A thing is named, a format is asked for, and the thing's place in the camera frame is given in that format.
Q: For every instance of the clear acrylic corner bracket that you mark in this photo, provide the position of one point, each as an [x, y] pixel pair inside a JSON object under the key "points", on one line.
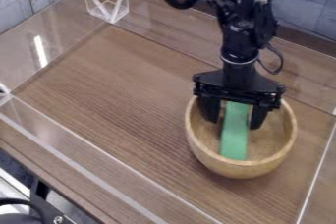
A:
{"points": [[109, 11]]}

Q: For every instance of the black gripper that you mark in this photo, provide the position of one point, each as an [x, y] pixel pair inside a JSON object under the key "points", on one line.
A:
{"points": [[239, 84]]}

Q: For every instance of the green stick block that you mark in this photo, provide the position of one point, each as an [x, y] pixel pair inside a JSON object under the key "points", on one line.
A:
{"points": [[234, 135]]}

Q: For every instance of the clear acrylic tray wall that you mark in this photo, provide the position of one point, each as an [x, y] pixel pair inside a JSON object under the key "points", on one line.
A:
{"points": [[94, 117]]}

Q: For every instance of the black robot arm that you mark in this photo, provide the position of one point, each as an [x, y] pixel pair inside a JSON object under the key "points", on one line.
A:
{"points": [[249, 26]]}

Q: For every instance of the black table frame bracket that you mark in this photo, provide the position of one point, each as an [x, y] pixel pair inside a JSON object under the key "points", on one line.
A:
{"points": [[25, 206]]}

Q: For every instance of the wooden bowl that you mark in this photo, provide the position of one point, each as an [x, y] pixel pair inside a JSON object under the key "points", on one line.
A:
{"points": [[269, 146]]}

